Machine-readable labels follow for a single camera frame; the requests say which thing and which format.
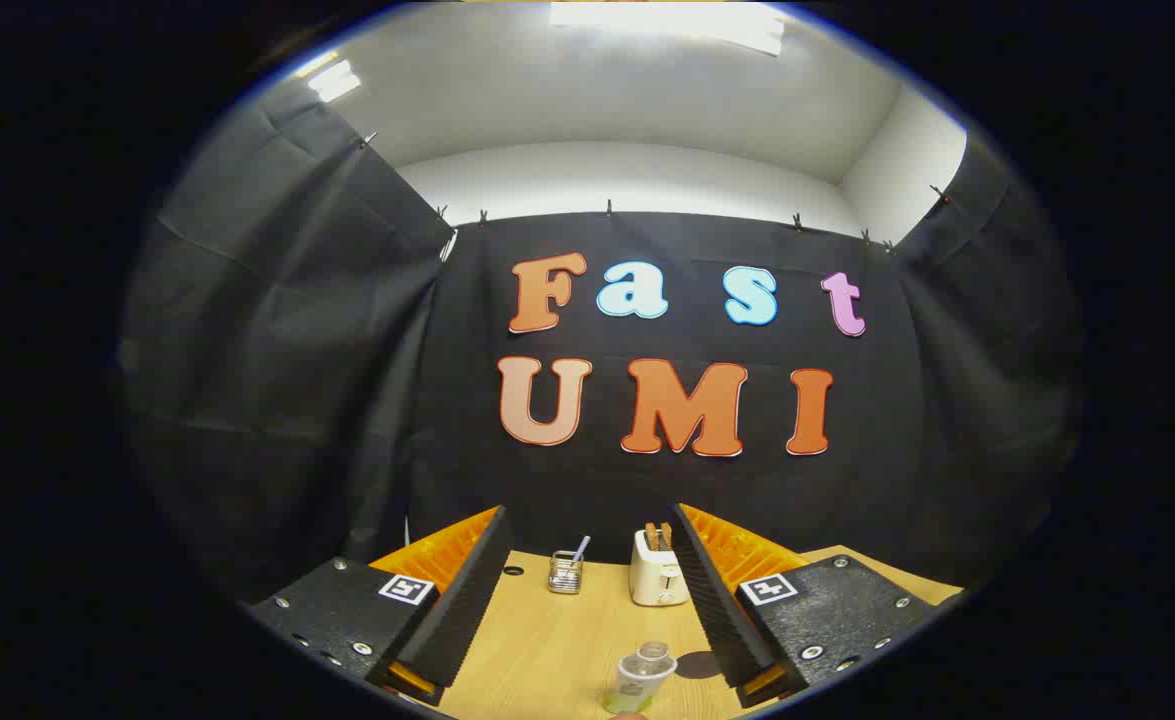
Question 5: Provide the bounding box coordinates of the clear juice bottle white label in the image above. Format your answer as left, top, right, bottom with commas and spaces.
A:
602, 641, 679, 716

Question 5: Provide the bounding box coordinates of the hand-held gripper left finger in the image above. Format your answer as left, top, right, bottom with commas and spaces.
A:
243, 505, 515, 707

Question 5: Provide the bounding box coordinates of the wooden table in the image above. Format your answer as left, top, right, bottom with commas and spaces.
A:
387, 545, 965, 720

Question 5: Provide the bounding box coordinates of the white toaster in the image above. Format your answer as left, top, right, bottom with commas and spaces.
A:
630, 528, 691, 607

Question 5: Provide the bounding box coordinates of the black backdrop cloth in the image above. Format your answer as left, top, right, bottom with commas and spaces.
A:
119, 75, 1083, 601

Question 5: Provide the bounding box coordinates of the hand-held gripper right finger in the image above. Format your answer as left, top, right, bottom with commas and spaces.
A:
669, 503, 940, 709

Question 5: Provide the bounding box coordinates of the ceiling light panel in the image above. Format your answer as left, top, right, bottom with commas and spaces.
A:
295, 52, 363, 104

